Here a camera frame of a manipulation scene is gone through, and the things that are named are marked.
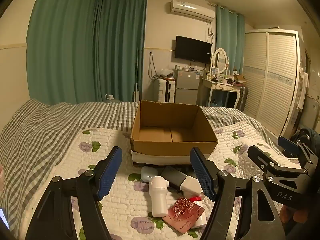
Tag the black wall television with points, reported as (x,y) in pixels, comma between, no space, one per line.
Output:
(192,49)

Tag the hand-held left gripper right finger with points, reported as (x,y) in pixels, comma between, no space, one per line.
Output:
(202,175)

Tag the green corner curtain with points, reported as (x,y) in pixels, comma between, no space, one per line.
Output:
(120,47)

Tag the white tube with red cap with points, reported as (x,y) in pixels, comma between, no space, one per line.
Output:
(201,221)

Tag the oval white vanity mirror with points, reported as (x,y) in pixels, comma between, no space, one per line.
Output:
(220,58)

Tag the white cylindrical bottle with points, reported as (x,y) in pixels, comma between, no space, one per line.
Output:
(158,197)

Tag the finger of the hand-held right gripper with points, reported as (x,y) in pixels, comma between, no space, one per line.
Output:
(288,143)
(257,155)

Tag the small grey fridge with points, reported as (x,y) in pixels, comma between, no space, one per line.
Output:
(186,85)

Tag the white dressing table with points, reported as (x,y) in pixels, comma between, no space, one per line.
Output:
(221,87)

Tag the dark suitcase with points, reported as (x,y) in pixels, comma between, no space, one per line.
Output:
(242,97)

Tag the white air conditioner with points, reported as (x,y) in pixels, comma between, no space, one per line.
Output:
(191,10)

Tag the narrow green curtain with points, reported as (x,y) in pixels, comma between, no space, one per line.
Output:
(230,37)

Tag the small brown cardboard box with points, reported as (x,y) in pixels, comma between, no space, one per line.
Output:
(240,78)

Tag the small photo frame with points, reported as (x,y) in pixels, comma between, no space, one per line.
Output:
(215,71)

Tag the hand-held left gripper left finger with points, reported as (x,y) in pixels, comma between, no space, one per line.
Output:
(110,175)

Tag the white louvred wardrobe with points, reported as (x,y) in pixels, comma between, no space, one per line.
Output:
(272,80)

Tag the smartphone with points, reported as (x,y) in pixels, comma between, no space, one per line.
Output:
(3,218)

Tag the white suitcase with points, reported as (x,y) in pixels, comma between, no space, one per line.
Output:
(163,91)

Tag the wide green curtain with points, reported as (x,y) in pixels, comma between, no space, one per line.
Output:
(62,42)

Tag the dark cylindrical bottle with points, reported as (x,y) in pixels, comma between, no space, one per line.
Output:
(172,177)

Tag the black bag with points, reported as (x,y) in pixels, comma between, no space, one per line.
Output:
(308,133)

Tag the clear plastic bag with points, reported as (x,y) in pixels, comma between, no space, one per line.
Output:
(165,73)

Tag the pale blue earbuds case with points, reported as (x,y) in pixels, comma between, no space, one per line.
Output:
(148,173)

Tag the white plug adapter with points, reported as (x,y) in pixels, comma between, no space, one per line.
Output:
(189,185)

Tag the hanging white towel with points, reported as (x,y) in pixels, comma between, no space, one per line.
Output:
(302,87)

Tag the floral quilted bed cover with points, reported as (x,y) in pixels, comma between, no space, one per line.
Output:
(130,205)

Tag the person's right hand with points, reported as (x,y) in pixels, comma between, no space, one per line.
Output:
(301,215)

